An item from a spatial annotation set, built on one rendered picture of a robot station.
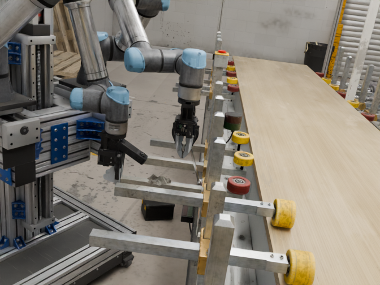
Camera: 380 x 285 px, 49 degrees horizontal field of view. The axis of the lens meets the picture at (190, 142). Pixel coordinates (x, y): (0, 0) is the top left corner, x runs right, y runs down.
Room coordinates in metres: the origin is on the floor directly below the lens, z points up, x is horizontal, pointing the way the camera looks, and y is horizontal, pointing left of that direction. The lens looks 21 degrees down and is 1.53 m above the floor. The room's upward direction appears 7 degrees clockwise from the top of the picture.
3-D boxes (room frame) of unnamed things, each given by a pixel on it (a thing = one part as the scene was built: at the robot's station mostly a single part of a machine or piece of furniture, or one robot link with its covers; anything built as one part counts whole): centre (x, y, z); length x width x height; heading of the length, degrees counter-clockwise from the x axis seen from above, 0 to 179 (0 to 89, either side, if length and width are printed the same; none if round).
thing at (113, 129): (1.32, 0.26, 1.05); 0.08 x 0.08 x 0.05
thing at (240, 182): (1.32, -0.19, 0.85); 0.08 x 0.08 x 0.11
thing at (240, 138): (1.82, -0.23, 0.85); 0.08 x 0.08 x 0.11
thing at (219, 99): (1.61, -0.09, 0.89); 0.04 x 0.04 x 0.48; 89
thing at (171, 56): (1.37, 0.08, 1.28); 0.11 x 0.11 x 0.08; 27
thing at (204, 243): (0.84, -0.08, 0.95); 0.14 x 0.06 x 0.05; 179
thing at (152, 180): (1.32, 0.09, 0.87); 0.09 x 0.07 x 0.02; 89
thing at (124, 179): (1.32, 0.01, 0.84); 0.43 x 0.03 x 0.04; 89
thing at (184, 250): (0.82, -0.05, 0.95); 0.50 x 0.04 x 0.04; 89
